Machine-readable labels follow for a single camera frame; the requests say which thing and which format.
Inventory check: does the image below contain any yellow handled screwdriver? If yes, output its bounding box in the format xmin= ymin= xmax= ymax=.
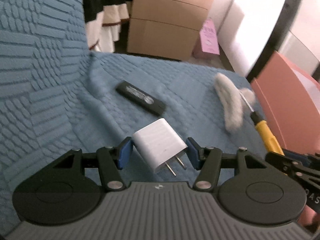
xmin=239 ymin=92 xmax=284 ymax=155

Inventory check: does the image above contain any white wall charger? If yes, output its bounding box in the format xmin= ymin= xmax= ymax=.
xmin=132 ymin=118 xmax=187 ymax=176

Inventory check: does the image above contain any white fluffy cloth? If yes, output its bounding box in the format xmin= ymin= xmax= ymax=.
xmin=214 ymin=73 xmax=256 ymax=132

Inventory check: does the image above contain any black metal pole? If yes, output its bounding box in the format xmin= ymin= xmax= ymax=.
xmin=246 ymin=0 xmax=302 ymax=82

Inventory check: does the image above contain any striped blanket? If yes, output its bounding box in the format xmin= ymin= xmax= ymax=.
xmin=82 ymin=0 xmax=133 ymax=53

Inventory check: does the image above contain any wooden drawer cabinet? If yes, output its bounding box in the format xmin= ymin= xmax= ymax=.
xmin=127 ymin=0 xmax=214 ymax=61

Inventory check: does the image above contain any pink storage box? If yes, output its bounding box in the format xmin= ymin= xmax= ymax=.
xmin=250 ymin=50 xmax=320 ymax=233

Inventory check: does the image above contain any black usb stick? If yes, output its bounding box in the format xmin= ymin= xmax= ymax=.
xmin=116 ymin=81 xmax=167 ymax=116

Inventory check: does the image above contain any blue textured sofa cover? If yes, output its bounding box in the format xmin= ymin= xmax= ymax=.
xmin=1 ymin=0 xmax=266 ymax=236

